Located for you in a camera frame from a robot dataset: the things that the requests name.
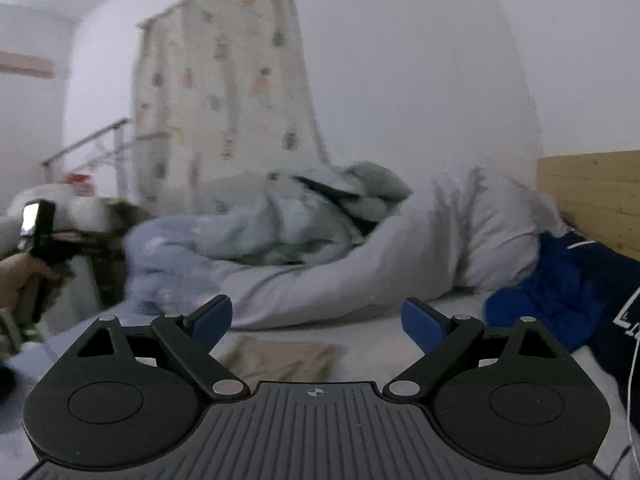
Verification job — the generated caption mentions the white pillow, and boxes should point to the white pillow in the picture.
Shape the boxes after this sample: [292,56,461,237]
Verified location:
[530,190,568,236]

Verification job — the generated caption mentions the small orange object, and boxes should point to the small orange object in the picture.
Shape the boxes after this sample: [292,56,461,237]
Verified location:
[64,174,96,197]

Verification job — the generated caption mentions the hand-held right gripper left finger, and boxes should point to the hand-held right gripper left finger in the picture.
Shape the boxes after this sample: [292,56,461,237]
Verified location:
[75,295,252,402]

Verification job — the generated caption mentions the fruit printed curtain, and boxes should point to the fruit printed curtain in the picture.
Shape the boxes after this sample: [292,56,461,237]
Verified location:
[131,0,328,221]

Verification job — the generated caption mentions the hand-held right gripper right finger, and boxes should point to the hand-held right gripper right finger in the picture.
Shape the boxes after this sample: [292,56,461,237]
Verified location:
[382,297,562,403]

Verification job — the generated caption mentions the thin white cable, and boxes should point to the thin white cable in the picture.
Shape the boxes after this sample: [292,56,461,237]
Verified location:
[622,340,640,461]

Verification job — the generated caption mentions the navy printed pillow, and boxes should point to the navy printed pillow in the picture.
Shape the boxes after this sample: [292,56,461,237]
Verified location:
[560,230,640,411]

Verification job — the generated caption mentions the pale blue printed bed sheet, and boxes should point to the pale blue printed bed sheet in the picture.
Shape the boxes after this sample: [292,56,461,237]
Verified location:
[0,295,640,480]

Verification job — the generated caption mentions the dark wooden chair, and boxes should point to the dark wooden chair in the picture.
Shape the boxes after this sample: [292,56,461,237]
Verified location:
[55,199,151,311]

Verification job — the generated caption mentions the wooden headboard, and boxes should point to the wooden headboard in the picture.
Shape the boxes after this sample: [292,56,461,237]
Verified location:
[536,150,640,261]

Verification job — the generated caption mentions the person's left hand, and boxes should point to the person's left hand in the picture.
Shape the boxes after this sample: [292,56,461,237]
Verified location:
[0,252,63,311]

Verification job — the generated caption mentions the beige pants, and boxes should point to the beige pants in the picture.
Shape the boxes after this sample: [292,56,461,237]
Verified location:
[217,336,348,385]

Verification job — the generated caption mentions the metal drying rack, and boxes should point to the metal drying rack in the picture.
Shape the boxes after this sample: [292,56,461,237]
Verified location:
[42,117,138,196]

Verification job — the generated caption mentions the blue printed duvet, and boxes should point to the blue printed duvet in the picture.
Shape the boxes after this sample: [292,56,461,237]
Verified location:
[122,160,543,331]

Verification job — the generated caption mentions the pale teal blanket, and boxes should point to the pale teal blanket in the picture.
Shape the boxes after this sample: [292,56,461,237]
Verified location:
[192,160,413,266]

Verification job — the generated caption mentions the bright blue cloth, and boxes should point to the bright blue cloth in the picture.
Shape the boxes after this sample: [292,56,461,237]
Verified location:
[484,232,603,353]

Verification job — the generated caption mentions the white plush cushion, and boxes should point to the white plush cushion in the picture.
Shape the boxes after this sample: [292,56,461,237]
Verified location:
[0,182,126,256]

